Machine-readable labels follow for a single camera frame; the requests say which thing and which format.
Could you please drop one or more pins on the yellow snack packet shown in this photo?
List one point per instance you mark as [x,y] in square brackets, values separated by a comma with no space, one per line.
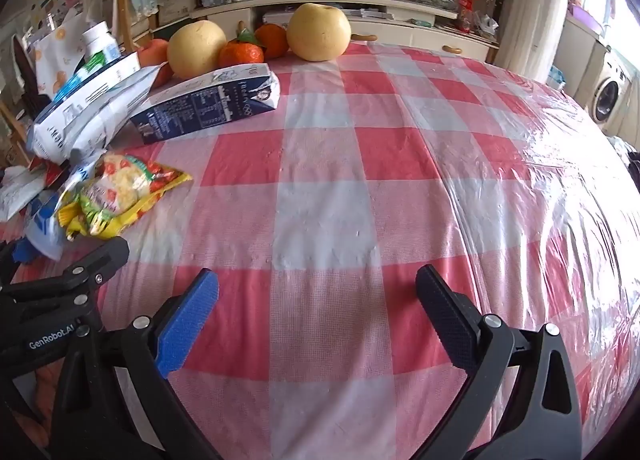
[125,190]

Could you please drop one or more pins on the white washing machine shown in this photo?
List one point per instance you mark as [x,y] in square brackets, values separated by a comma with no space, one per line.
[607,92]

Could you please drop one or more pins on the white blue yellow packet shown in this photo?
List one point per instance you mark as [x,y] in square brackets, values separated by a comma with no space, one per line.
[47,235]

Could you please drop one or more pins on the white plastic bottle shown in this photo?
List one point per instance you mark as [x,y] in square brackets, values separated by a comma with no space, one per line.
[100,42]

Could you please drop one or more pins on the white grey paper carton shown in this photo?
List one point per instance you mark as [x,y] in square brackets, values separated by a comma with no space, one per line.
[210,102]

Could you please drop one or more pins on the yellow pear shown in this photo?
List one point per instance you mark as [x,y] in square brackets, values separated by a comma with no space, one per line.
[196,49]
[320,32]

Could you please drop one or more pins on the white lace curtain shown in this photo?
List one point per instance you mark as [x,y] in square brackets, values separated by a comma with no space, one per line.
[535,5]

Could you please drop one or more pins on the red package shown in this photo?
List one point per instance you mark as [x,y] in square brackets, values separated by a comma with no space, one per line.
[467,10]

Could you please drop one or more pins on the orange persimmon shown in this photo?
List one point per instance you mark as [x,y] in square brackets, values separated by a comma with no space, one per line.
[240,54]

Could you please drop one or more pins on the red apple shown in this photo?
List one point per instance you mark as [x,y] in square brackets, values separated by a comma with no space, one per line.
[152,54]

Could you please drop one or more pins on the red white checked tablecloth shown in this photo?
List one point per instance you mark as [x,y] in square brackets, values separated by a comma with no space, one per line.
[325,165]

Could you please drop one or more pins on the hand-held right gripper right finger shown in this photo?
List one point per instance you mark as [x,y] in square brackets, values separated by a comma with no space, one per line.
[447,317]

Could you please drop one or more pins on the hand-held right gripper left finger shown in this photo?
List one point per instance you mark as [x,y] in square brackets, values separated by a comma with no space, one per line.
[187,320]

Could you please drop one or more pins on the white orange-print tablecloth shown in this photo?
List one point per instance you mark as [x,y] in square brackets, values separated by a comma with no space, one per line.
[55,60]

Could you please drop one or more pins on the dark cloth pile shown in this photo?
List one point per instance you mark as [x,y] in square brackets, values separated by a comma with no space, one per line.
[630,155]

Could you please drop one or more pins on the white pouch blue feather print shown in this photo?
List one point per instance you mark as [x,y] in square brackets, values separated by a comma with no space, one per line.
[85,117]

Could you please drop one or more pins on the wooden chair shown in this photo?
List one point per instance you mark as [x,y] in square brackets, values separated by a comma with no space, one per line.
[121,10]

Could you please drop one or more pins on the orange tangerine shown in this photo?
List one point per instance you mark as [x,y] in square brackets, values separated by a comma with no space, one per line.
[272,38]

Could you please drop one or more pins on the blue cow snack packet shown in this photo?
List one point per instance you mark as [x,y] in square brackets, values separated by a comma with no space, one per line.
[82,77]

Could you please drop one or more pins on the cream television cabinet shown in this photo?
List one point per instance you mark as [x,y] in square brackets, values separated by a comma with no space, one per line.
[390,27]

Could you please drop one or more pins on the white printed sack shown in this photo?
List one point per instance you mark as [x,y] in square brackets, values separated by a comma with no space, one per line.
[175,0]

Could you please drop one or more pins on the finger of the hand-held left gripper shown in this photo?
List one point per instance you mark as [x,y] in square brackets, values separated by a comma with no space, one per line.
[22,251]
[107,252]

